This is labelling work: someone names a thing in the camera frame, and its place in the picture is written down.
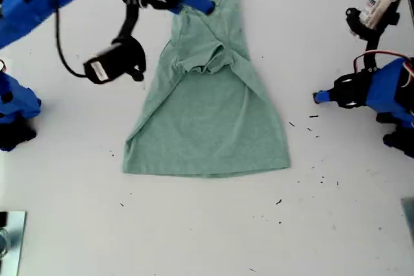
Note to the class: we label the green t-shirt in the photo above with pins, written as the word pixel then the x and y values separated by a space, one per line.
pixel 210 121

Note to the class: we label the black clamp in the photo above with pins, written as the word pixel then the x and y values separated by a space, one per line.
pixel 3 219

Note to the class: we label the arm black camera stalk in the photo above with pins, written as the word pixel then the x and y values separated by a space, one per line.
pixel 372 53
pixel 127 24

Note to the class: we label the steel post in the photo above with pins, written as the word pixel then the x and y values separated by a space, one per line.
pixel 16 243

